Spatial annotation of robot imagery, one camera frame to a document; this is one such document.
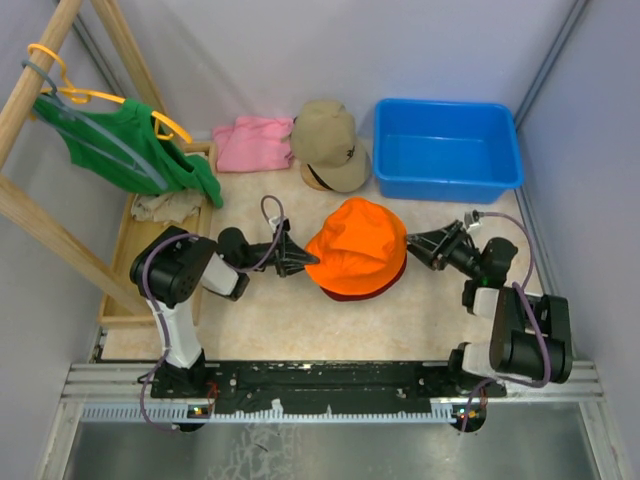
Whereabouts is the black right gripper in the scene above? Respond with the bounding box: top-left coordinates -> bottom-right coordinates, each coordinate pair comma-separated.
405,219 -> 484,280

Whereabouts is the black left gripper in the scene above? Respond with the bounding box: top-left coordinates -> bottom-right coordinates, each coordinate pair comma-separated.
239,229 -> 320,278

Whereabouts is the orange cap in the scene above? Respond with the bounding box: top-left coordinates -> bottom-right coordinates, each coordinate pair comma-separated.
305,197 -> 408,295

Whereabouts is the dark red cap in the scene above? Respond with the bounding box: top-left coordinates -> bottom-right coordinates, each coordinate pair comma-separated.
322,257 -> 407,302

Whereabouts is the wooden hat stand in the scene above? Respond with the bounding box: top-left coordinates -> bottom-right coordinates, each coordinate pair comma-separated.
299,163 -> 331,191

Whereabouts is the beige cap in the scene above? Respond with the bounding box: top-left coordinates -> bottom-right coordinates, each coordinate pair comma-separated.
290,99 -> 371,194

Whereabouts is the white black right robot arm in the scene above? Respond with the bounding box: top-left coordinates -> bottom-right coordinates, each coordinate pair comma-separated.
407,221 -> 573,396

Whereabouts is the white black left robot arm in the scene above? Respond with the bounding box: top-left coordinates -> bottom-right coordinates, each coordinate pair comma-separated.
129,220 -> 320,397

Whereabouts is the blue plastic bin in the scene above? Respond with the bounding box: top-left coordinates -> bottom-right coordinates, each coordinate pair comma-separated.
372,98 -> 524,204

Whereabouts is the pink cloth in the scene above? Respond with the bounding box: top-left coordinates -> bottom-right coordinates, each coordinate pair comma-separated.
212,116 -> 294,173

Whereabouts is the beige crumpled cloth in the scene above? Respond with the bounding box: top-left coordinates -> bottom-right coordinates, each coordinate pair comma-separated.
131,190 -> 204,224

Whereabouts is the wooden tray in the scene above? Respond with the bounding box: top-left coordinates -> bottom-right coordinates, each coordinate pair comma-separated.
97,140 -> 219,328

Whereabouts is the yellow hanger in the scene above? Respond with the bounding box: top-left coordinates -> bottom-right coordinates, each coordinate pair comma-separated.
27,43 -> 193,144

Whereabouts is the green cloth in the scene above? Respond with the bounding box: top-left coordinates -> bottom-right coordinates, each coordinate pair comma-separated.
33,98 -> 223,208

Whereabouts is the blue-grey hanger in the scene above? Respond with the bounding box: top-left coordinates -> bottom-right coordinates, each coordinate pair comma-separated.
21,60 -> 168,189

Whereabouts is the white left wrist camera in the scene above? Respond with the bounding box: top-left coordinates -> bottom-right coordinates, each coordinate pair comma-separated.
269,215 -> 287,230

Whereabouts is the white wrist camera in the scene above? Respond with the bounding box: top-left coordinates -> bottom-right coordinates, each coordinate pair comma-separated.
269,215 -> 287,230
463,210 -> 481,231

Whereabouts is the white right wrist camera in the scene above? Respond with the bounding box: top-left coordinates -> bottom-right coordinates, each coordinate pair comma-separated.
463,210 -> 481,231

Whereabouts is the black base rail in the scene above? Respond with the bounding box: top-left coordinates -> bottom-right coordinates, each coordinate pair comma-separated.
137,359 -> 481,418

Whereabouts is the aluminium frame rail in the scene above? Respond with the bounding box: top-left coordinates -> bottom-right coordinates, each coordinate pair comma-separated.
61,360 -> 602,429

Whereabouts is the wooden rack frame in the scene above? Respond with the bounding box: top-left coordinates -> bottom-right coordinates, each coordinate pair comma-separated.
0,0 -> 187,301

